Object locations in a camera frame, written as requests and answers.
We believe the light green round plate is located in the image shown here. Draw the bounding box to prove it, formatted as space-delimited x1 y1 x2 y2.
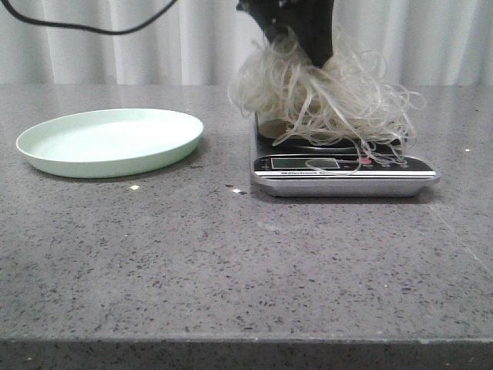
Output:
16 108 203 178

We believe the black silver kitchen scale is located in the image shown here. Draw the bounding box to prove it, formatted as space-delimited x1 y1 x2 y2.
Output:
250 116 440 197

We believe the white pleated curtain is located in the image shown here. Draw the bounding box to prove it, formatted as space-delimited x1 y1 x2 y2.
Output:
1 1 492 85

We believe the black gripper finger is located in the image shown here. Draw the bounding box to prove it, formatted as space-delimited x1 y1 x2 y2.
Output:
284 0 334 68
236 0 293 42

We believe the black cable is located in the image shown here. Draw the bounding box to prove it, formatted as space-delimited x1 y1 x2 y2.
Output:
0 0 179 36

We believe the white translucent vermicelli bundle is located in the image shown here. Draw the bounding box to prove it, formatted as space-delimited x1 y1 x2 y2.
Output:
228 31 418 167

